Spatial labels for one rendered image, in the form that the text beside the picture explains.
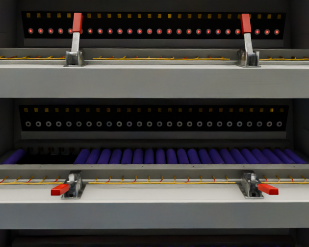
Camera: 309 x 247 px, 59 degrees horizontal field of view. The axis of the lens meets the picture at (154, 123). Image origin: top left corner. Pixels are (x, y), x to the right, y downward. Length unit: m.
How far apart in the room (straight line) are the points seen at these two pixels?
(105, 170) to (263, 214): 0.25
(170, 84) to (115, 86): 0.08
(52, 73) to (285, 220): 0.40
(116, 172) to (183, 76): 0.18
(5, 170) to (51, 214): 0.11
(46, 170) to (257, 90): 0.35
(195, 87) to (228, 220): 0.20
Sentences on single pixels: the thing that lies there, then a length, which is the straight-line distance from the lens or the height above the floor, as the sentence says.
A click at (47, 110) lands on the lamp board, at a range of 0.59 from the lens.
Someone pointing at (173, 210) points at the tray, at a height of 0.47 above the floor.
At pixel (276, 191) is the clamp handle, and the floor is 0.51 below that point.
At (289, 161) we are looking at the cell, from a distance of 0.53.
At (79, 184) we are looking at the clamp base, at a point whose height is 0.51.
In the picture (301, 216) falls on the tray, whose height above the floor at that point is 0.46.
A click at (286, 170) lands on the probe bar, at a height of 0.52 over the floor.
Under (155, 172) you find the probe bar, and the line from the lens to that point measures 0.44.
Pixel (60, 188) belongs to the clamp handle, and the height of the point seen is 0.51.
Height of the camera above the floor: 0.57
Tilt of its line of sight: 3 degrees up
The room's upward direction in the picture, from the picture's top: straight up
